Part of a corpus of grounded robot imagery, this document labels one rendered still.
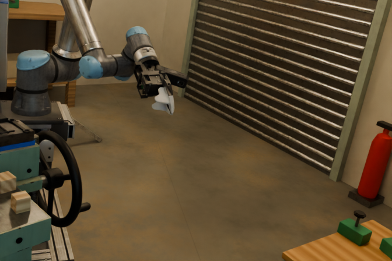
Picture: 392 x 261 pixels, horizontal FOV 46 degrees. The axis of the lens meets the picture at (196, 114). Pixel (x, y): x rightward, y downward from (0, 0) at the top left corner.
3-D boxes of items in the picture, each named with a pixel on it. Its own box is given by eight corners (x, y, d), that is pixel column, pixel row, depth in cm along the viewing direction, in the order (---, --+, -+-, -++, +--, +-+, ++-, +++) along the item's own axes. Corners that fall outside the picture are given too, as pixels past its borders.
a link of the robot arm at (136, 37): (139, 43, 164) (150, 26, 159) (147, 66, 158) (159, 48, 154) (119, 39, 159) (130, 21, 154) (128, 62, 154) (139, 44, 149)
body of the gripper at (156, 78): (141, 101, 145) (130, 73, 152) (166, 98, 149) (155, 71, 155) (146, 84, 140) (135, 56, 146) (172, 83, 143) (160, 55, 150)
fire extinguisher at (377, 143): (382, 203, 337) (407, 127, 318) (368, 208, 325) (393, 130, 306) (361, 191, 350) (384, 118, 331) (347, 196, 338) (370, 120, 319)
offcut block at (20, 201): (16, 214, 100) (16, 200, 99) (10, 207, 102) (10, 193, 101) (30, 210, 102) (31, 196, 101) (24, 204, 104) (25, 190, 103)
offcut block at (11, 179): (-8, 187, 109) (-8, 175, 108) (7, 183, 112) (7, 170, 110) (0, 194, 106) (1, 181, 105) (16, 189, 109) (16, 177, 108)
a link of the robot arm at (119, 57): (98, 68, 161) (111, 46, 154) (122, 66, 169) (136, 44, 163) (109, 85, 158) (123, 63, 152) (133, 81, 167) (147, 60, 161)
